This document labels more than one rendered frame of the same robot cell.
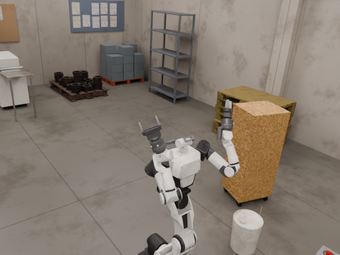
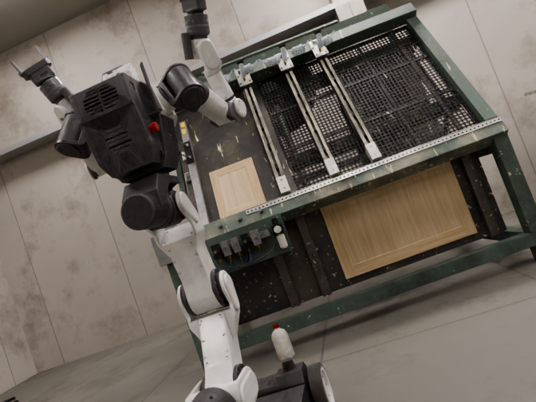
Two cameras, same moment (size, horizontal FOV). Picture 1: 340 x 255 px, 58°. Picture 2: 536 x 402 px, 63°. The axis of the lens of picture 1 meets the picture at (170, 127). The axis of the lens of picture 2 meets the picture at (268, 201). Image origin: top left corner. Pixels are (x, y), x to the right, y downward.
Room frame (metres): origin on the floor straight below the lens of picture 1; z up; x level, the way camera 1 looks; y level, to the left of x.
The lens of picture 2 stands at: (2.71, 1.28, 0.76)
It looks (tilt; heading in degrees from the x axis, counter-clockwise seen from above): 3 degrees up; 228
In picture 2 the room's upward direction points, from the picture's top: 20 degrees counter-clockwise
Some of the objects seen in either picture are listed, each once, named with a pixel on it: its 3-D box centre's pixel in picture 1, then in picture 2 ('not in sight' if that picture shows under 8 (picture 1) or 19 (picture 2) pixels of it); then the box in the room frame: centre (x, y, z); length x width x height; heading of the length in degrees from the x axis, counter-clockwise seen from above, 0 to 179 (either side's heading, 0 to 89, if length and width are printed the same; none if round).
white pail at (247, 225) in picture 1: (246, 228); not in sight; (2.48, -0.86, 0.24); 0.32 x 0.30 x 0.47; 129
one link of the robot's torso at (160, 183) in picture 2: (172, 191); (153, 202); (2.02, -0.05, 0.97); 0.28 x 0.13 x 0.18; 39
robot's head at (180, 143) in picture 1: (183, 143); (122, 80); (1.95, -0.10, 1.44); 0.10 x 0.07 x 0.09; 129
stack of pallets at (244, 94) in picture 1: (251, 118); not in sight; (5.19, -1.48, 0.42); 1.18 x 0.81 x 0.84; 39
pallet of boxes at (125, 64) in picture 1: (122, 63); not in sight; (8.61, 1.46, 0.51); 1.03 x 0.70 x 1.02; 129
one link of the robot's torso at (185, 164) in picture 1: (176, 164); (131, 130); (2.00, -0.07, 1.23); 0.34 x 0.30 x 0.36; 129
